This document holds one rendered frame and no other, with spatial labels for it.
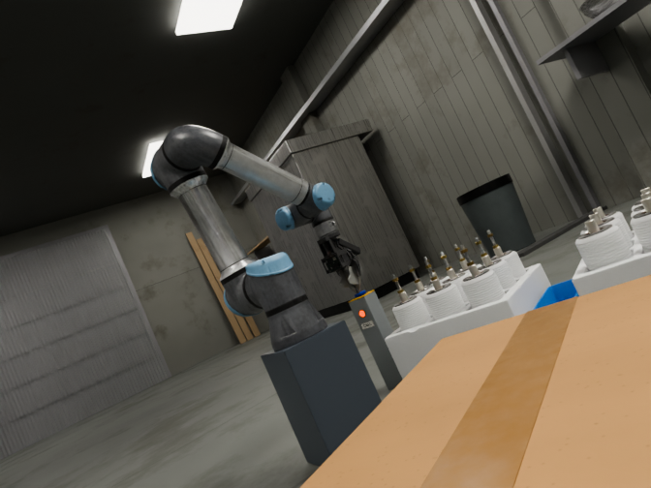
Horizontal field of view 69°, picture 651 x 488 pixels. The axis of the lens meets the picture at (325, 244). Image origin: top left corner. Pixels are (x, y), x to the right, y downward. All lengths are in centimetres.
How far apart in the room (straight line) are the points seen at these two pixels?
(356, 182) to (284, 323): 415
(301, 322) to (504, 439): 94
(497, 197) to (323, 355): 289
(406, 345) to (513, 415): 113
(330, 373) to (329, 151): 424
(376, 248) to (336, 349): 397
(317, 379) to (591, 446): 95
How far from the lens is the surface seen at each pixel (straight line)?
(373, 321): 154
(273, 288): 118
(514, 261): 153
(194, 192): 135
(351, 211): 509
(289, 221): 145
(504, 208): 389
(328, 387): 117
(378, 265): 507
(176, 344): 919
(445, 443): 29
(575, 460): 24
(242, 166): 130
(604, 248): 121
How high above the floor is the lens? 41
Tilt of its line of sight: 4 degrees up
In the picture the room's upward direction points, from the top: 25 degrees counter-clockwise
